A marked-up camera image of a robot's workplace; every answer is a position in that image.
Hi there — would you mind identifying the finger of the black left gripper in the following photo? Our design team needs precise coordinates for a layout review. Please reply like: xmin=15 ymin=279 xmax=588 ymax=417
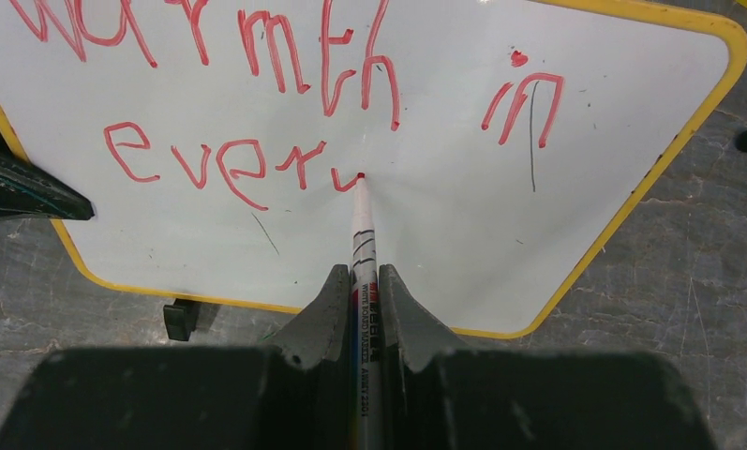
xmin=0 ymin=133 xmax=94 ymax=220

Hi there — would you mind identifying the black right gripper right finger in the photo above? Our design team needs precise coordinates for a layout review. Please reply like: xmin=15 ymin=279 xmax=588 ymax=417
xmin=379 ymin=264 xmax=716 ymax=449

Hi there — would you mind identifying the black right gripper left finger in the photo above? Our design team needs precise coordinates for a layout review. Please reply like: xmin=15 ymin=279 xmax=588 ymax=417
xmin=0 ymin=264 xmax=351 ymax=449

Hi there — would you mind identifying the red capped marker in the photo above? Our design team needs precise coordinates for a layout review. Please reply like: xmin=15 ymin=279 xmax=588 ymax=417
xmin=350 ymin=172 xmax=384 ymax=449

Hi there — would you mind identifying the yellow framed whiteboard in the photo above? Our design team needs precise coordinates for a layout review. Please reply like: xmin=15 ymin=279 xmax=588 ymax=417
xmin=0 ymin=1 xmax=747 ymax=338

